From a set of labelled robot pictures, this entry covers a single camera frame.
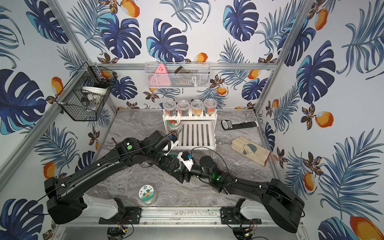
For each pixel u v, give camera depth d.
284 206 0.42
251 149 0.97
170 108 0.76
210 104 0.78
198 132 0.92
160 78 0.90
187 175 0.65
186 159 0.63
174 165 0.60
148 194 0.74
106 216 0.60
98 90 0.81
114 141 1.03
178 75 0.92
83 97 0.92
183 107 0.77
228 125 1.10
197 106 0.77
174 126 0.86
